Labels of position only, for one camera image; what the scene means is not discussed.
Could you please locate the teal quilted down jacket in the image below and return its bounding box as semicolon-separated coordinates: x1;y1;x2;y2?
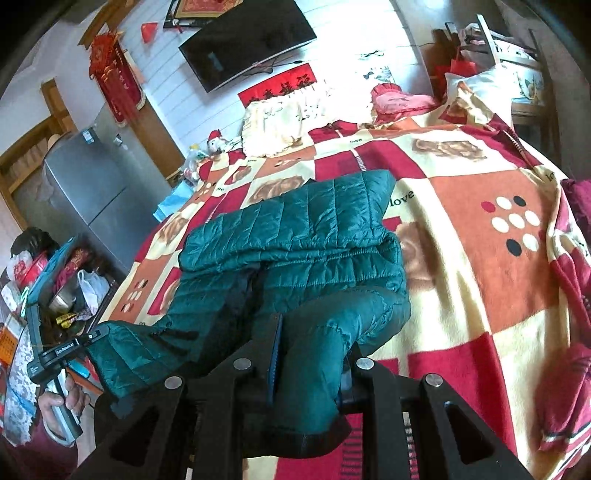
88;170;411;458

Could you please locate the person's left hand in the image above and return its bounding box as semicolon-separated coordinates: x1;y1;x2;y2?
38;374;90;445

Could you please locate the red orange patterned blanket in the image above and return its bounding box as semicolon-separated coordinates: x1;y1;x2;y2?
104;90;590;479

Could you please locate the grey refrigerator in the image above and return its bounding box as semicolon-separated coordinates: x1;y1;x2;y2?
36;106;171;276

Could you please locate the light blue paper bag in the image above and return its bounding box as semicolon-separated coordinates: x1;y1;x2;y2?
153;181;194;222

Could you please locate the santa plush toy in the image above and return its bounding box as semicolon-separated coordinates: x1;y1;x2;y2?
206;129;229;155

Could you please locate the red hanging chinese decoration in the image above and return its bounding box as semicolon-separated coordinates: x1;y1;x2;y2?
89;32;145;126

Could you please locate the cream fringed pillow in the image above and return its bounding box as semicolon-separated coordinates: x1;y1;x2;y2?
240;85;362;158

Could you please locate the pink ruffled heart cushion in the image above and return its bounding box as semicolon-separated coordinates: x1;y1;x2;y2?
370;83;440;124

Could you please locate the white pillow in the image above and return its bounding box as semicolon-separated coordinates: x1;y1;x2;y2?
445;66;519;127

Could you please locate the wooden chair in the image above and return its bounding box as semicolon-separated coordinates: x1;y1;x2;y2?
475;13;562;153

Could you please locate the red gift bag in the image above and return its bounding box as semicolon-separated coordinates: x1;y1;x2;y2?
432;49;478;89

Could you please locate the red banner with characters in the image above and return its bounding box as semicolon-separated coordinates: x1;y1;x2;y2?
238;63;317;107

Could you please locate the black wall television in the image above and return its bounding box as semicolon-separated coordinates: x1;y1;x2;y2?
179;1;317;92

